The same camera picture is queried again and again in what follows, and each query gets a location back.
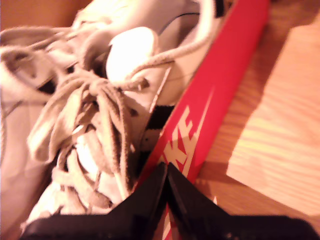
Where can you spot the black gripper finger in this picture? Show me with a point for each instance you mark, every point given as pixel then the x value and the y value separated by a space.
pixel 200 220
pixel 140 215

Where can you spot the red Nike shoebox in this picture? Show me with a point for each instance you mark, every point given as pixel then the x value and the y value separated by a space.
pixel 225 62

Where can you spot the white laced sneaker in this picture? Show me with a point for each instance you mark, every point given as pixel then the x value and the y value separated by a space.
pixel 17 125
pixel 185 37

